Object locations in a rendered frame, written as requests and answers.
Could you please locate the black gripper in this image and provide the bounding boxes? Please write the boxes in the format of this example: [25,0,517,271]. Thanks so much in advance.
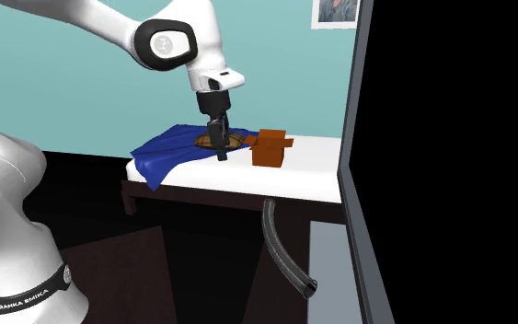
[195,90,232,162]

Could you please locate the brown woven bowl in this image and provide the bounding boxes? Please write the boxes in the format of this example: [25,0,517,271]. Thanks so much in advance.
[194,131,246,151]

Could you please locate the orange cardboard box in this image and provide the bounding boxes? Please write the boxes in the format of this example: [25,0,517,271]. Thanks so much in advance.
[243,128,295,169]

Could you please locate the blue cloth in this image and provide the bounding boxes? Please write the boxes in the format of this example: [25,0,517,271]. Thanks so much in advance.
[130,123,260,191]

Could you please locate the grey framed black panel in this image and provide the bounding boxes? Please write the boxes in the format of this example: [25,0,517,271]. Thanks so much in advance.
[336,0,518,324]

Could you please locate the white bed with dark frame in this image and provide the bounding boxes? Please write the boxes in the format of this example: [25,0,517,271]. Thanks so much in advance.
[121,133,348,324]

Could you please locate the black ribbed hose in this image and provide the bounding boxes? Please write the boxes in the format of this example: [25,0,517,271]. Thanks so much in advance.
[261,198,318,300]

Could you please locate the white framed wall picture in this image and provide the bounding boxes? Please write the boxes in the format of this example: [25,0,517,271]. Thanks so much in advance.
[310,0,361,30]

